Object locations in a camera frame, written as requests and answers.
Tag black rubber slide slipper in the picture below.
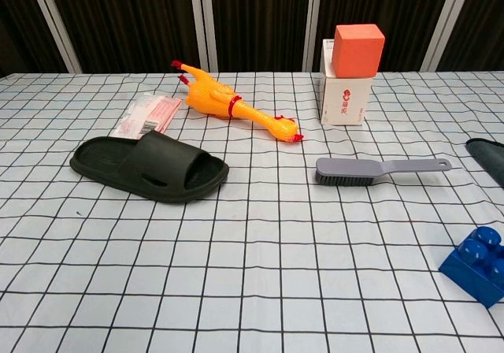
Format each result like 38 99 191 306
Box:
69 129 231 205

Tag grey cleaning brush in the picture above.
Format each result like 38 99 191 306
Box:
314 157 453 188

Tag yellow rubber chicken toy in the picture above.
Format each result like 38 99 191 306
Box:
170 59 305 143

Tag white black checkered tablecloth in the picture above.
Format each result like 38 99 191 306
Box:
0 70 504 353

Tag white cardboard box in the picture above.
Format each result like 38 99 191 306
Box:
317 38 373 127

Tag pink white plastic packet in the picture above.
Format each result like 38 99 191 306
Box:
109 91 183 140

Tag orange cube box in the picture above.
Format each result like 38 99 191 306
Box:
331 24 386 79

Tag dark pleated curtain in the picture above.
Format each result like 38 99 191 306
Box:
0 0 504 74

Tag blue toy building block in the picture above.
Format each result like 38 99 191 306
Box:
439 226 504 310

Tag white partition post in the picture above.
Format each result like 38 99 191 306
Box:
187 0 220 73
25 0 83 74
421 0 477 72
303 0 330 72

